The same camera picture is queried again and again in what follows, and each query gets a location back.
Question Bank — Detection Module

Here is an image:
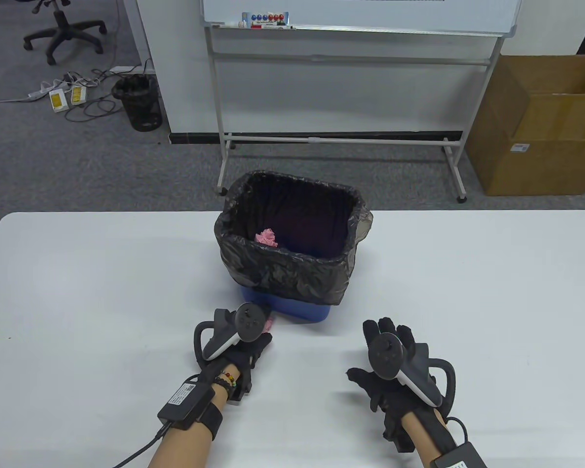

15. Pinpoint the person's right hand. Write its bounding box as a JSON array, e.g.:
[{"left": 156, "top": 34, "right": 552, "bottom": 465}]
[{"left": 346, "top": 318, "right": 451, "bottom": 453}]

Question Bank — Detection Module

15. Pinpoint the person's left hand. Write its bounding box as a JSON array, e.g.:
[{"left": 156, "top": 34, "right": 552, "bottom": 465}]
[{"left": 195, "top": 312, "right": 273, "bottom": 403}]

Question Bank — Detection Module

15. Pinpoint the blue recycling bin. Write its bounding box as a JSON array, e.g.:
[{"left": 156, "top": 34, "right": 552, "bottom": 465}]
[{"left": 240, "top": 287, "right": 332, "bottom": 322}]

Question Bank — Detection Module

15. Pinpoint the person's left forearm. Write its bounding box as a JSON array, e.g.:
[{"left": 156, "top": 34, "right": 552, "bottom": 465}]
[{"left": 147, "top": 363, "right": 239, "bottom": 468}]

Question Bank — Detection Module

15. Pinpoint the black plastic bin liner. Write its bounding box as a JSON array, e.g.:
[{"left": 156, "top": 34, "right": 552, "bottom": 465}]
[{"left": 214, "top": 171, "right": 374, "bottom": 305}]

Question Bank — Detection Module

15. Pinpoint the grey white right hand controller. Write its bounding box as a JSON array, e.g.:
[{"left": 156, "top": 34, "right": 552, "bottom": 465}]
[{"left": 368, "top": 332, "right": 456, "bottom": 408}]

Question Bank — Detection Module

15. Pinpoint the grey white hand controller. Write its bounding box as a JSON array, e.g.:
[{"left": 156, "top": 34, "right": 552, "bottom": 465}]
[
  {"left": 368, "top": 332, "right": 456, "bottom": 408},
  {"left": 194, "top": 302, "right": 268, "bottom": 361}
]

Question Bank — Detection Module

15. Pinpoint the grey white left hand controller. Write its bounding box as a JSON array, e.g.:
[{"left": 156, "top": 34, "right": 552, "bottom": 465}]
[{"left": 194, "top": 302, "right": 268, "bottom": 361}]

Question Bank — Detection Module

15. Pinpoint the black left wrist sensor box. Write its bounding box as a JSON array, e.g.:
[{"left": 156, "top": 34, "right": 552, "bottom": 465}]
[{"left": 157, "top": 383, "right": 223, "bottom": 442}]

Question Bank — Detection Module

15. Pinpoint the black wrist sensor box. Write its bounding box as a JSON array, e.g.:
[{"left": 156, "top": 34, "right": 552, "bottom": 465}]
[
  {"left": 431, "top": 443, "right": 490, "bottom": 468},
  {"left": 157, "top": 383, "right": 223, "bottom": 442}
]

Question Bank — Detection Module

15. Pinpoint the black right wrist sensor box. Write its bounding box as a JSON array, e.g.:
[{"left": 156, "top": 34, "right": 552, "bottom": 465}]
[{"left": 431, "top": 443, "right": 490, "bottom": 468}]

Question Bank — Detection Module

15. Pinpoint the brown cardboard box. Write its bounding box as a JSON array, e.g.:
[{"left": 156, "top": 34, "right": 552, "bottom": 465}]
[{"left": 466, "top": 54, "right": 585, "bottom": 196}]

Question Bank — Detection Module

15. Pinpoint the black mesh wastebasket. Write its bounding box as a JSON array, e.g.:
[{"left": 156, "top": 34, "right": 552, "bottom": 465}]
[{"left": 111, "top": 74, "right": 164, "bottom": 132}]

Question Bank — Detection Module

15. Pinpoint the white rolling whiteboard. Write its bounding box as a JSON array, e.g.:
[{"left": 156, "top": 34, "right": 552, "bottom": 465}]
[{"left": 202, "top": 0, "right": 522, "bottom": 203}]

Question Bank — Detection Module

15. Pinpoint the strip of round magnets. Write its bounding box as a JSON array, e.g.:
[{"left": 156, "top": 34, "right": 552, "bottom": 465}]
[{"left": 242, "top": 12, "right": 290, "bottom": 25}]

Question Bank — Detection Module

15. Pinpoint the white power strip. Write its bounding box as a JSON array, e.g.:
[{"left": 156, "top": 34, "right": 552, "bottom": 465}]
[{"left": 28, "top": 80, "right": 61, "bottom": 101}]

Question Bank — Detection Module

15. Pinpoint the office chair base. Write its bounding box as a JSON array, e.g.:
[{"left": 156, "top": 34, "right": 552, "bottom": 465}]
[{"left": 23, "top": 0, "right": 108, "bottom": 66}]

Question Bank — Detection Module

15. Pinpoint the black right sensor cable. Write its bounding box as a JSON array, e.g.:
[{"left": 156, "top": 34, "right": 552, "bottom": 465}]
[{"left": 446, "top": 415, "right": 468, "bottom": 444}]

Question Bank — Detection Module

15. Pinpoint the black sensor cable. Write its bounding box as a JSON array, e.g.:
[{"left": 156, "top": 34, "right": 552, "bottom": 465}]
[
  {"left": 446, "top": 415, "right": 468, "bottom": 444},
  {"left": 110, "top": 423, "right": 172, "bottom": 468}
]

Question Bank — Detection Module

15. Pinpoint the black left sensor cable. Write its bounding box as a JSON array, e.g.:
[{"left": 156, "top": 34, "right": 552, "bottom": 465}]
[{"left": 110, "top": 423, "right": 172, "bottom": 468}]

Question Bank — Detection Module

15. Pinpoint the tangle of black cables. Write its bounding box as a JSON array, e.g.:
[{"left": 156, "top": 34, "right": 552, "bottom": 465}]
[{"left": 64, "top": 58, "right": 154, "bottom": 122}]

